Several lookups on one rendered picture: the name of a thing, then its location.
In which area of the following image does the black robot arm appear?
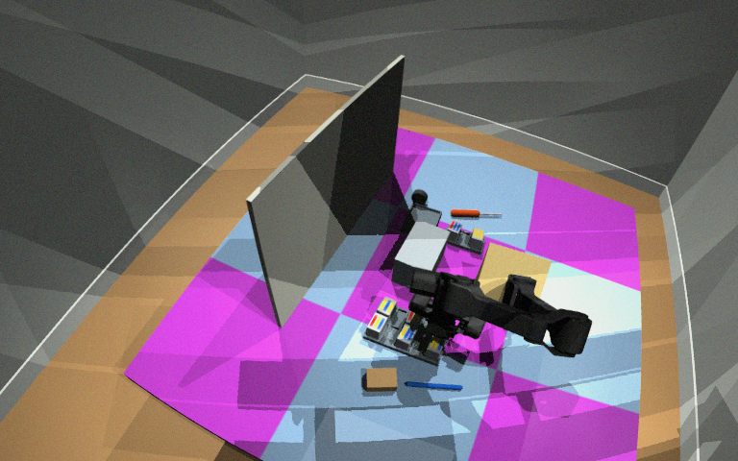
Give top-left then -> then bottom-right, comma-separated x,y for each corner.
409,267 -> 592,358

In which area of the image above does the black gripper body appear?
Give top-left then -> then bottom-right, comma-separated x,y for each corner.
408,294 -> 486,340

